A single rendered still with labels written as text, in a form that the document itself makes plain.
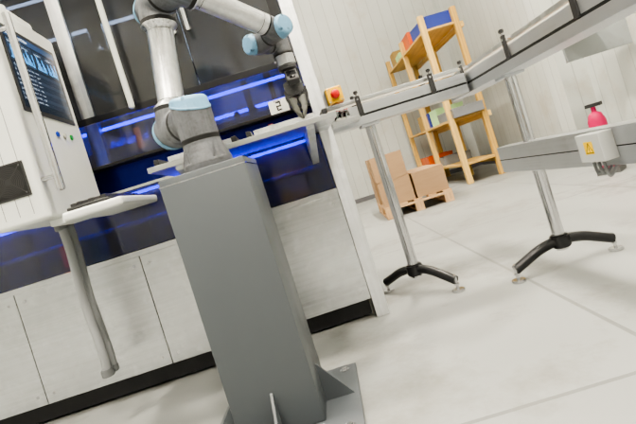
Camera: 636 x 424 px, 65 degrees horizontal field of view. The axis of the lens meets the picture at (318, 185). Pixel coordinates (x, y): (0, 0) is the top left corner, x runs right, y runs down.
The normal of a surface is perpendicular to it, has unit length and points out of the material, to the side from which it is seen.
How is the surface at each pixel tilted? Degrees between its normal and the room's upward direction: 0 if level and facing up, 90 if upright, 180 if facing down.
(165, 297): 90
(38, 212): 90
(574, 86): 90
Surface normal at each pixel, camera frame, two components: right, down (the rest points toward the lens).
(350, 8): -0.02, 0.02
